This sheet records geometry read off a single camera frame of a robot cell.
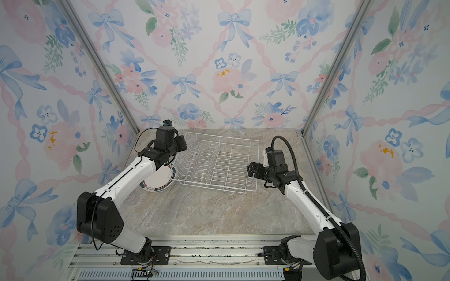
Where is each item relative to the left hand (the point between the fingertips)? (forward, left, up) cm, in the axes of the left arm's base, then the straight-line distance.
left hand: (184, 137), depth 85 cm
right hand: (-11, -35, -9) cm, 38 cm away
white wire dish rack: (+1, -17, -24) cm, 29 cm away
